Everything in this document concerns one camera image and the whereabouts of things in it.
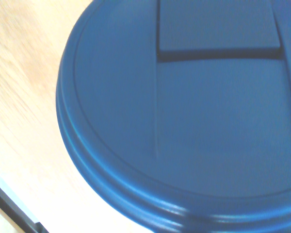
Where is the clear pitcher with blue lid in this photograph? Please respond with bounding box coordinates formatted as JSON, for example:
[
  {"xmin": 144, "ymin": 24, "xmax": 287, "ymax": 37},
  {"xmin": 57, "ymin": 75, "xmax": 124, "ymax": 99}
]
[{"xmin": 55, "ymin": 0, "xmax": 291, "ymax": 233}]

